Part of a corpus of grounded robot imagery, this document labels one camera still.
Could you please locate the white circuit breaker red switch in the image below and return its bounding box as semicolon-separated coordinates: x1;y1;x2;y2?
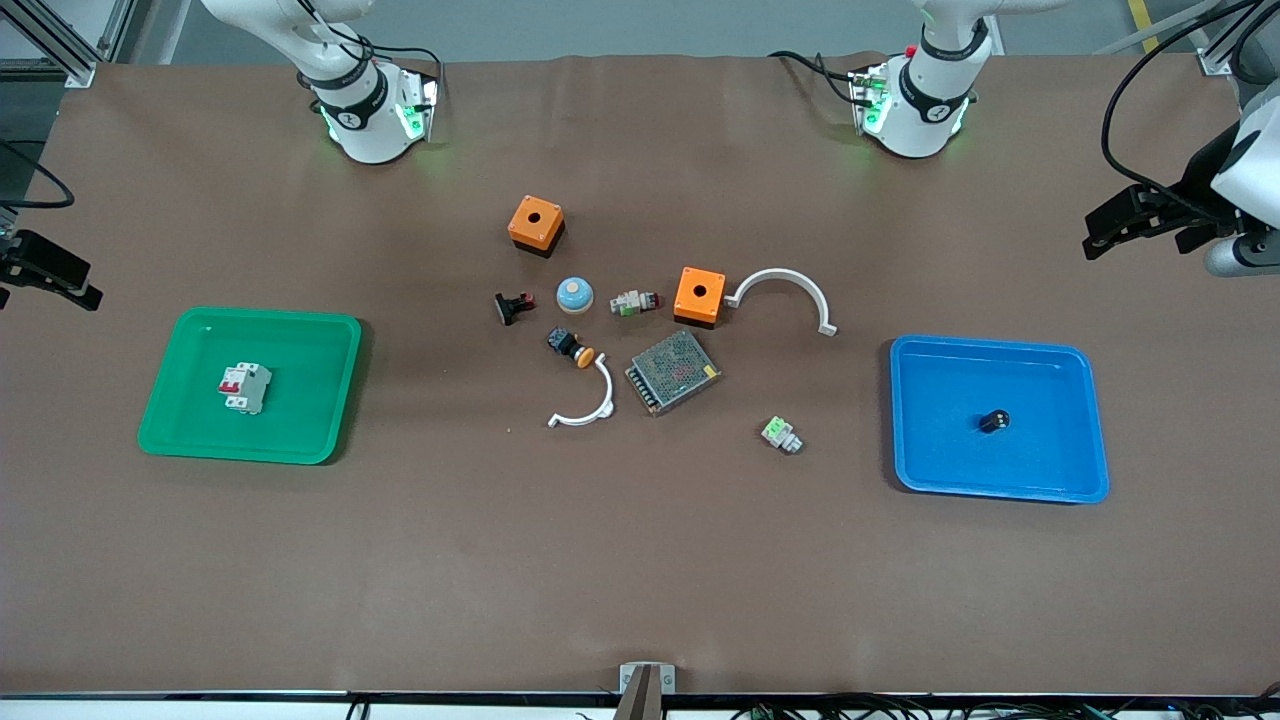
218;362;273;415

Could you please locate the green plastic tray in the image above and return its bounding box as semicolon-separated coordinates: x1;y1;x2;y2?
137;306;363;466

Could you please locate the blue plastic tray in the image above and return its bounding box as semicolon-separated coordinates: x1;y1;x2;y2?
889;335;1111;505

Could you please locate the large white curved clamp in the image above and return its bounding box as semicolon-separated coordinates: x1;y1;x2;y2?
724;268;839;338

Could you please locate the orange button box black base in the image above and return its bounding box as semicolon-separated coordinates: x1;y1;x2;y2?
507;194;567;259
673;266;728;329

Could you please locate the metal mesh power supply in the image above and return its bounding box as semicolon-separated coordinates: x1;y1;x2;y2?
625;330;723;417

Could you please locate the small white curved clamp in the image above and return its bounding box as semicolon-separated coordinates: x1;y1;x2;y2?
547;357;616;429

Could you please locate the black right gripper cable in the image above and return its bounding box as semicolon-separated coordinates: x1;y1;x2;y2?
0;140;77;212

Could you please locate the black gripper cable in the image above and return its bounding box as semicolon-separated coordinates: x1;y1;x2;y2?
1100;0;1263;216
0;140;77;212

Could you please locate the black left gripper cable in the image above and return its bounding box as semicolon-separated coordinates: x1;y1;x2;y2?
1100;0;1263;216

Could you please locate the aluminium frame profile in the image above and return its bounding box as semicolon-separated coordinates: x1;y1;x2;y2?
1120;0;1280;77
0;0;136;89

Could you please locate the black left arm base cable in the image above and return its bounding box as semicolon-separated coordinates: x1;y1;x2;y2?
768;50;873;107

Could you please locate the black arm base cable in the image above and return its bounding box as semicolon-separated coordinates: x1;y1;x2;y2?
300;0;447;93
768;50;873;107

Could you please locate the black right arm base cable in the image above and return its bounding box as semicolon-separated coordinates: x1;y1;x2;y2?
300;0;447;93

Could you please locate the orange head black button switch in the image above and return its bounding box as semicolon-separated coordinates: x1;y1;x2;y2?
546;327;597;369

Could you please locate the metal table edge bracket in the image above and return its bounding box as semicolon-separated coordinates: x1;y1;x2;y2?
615;662;677;720

